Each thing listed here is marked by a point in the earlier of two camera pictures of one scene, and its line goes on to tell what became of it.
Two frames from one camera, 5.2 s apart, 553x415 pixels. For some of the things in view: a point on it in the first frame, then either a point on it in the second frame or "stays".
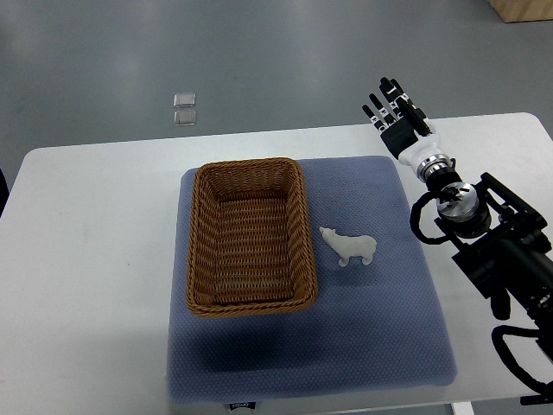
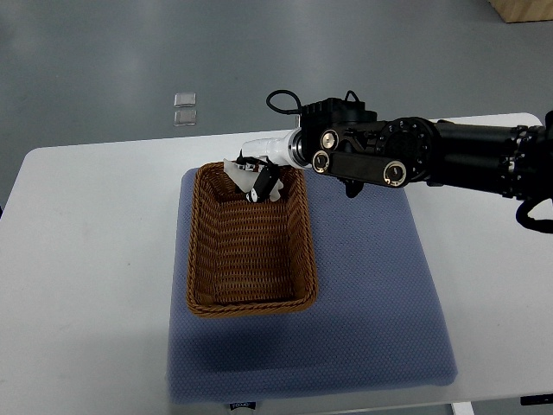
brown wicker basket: x=251 y=242 stays
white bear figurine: x=361 y=245 to x=244 y=179
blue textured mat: x=378 y=321 stays
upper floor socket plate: x=184 y=100 stays
